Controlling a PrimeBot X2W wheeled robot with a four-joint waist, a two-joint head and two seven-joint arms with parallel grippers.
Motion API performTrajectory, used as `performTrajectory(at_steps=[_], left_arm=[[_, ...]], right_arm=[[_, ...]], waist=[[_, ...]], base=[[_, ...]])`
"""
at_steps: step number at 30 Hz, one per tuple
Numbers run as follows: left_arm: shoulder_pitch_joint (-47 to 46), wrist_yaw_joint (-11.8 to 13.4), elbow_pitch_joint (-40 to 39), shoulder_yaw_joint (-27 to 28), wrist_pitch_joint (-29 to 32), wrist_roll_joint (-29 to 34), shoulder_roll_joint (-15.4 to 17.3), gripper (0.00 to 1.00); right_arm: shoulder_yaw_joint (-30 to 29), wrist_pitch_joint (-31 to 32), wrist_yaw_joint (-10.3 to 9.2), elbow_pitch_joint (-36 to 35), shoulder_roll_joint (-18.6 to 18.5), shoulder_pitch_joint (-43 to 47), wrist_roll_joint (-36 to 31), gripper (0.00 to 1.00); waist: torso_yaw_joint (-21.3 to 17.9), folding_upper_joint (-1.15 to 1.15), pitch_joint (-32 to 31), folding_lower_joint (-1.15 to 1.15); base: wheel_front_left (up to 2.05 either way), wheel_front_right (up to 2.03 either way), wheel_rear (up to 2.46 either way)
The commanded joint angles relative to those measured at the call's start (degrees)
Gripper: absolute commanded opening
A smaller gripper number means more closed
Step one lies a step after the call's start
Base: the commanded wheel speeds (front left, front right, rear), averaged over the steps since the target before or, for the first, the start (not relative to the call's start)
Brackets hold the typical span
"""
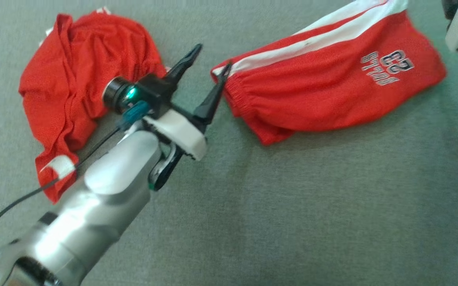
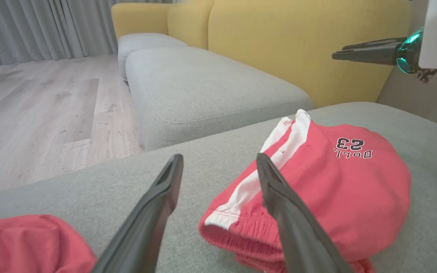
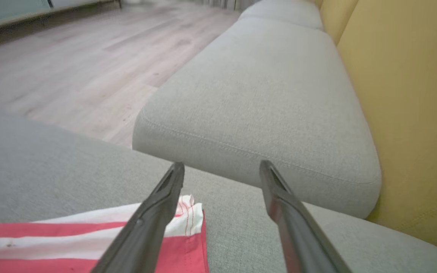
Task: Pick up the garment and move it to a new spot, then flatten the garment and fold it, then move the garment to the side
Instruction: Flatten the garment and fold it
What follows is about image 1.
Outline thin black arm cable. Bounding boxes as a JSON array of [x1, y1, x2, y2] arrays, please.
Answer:
[[0, 126, 121, 249]]

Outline large grey sofa seat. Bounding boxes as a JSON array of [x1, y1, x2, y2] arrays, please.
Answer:
[[0, 0, 458, 286]]

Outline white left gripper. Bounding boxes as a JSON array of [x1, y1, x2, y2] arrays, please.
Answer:
[[142, 43, 232, 162]]

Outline red basketball shorts white stripe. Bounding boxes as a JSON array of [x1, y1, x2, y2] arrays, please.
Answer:
[[211, 0, 448, 146]]

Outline red white basketball jersey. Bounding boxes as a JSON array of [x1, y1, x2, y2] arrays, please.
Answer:
[[18, 7, 171, 204]]

